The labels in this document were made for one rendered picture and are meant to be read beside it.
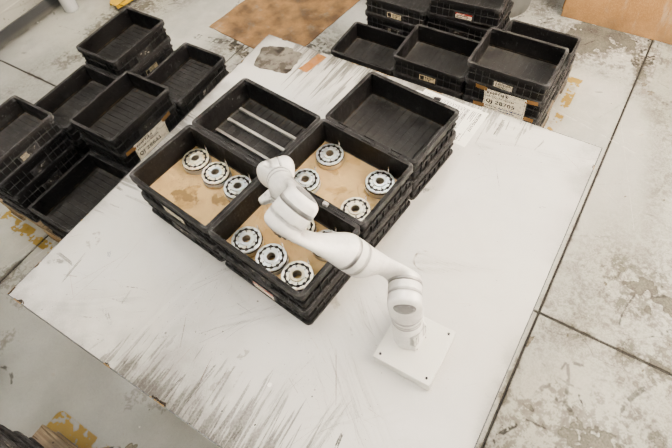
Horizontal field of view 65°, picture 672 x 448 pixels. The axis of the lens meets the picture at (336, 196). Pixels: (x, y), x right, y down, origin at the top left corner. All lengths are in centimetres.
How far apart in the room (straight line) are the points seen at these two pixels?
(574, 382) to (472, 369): 89
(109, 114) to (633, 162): 275
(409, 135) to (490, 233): 46
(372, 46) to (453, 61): 54
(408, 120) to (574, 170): 65
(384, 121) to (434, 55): 105
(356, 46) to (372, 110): 123
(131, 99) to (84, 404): 147
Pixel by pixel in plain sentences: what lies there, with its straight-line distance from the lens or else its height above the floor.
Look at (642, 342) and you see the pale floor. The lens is 272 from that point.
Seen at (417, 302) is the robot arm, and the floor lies 105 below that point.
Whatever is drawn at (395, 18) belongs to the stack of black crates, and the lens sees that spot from 330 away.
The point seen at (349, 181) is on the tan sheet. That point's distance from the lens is 189.
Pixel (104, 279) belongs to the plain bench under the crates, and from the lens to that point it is 207.
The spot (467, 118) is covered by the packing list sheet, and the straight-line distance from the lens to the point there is 228.
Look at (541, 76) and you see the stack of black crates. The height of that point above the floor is 49.
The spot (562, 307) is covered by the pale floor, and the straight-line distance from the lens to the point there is 267.
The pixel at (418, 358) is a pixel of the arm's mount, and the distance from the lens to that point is 168.
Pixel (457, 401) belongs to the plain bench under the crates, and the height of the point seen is 70.
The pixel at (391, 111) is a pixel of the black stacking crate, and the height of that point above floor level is 83.
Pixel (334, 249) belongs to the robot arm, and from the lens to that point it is 124.
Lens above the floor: 233
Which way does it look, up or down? 54 degrees down
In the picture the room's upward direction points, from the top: 8 degrees counter-clockwise
